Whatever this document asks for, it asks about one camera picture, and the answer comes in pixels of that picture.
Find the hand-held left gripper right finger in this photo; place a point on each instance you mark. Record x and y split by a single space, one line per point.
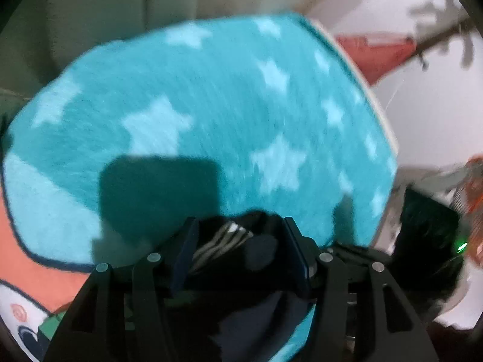
298 252

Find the beige sofa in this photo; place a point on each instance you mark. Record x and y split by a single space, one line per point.
94 19

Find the teal star printed blanket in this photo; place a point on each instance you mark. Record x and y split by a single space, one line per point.
196 135

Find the black pants with white stripes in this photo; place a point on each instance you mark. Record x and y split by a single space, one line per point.
241 271

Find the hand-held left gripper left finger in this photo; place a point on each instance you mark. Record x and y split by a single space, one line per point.
185 250

